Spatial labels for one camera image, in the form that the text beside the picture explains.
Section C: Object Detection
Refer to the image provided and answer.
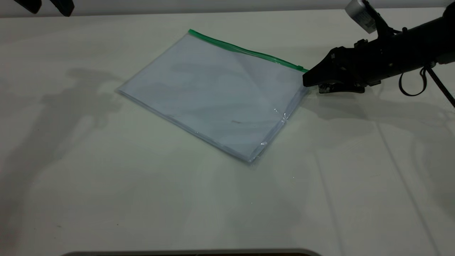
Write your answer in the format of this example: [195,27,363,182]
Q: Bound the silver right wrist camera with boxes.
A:
[346,0,378,34]

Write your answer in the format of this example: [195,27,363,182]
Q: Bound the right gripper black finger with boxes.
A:
[303,46,356,87]
[319,84,365,94]

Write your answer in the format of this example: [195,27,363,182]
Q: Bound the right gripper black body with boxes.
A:
[355,22,436,87]

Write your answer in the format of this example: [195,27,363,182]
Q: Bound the dark grey curved base edge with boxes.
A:
[60,248,322,256]

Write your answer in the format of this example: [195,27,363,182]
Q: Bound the clear zip bag green zipper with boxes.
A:
[116,29,310,164]

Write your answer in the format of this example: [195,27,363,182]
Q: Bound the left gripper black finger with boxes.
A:
[14,0,42,14]
[50,0,75,17]

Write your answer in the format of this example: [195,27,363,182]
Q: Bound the thin black looped cable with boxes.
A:
[398,66,428,97]

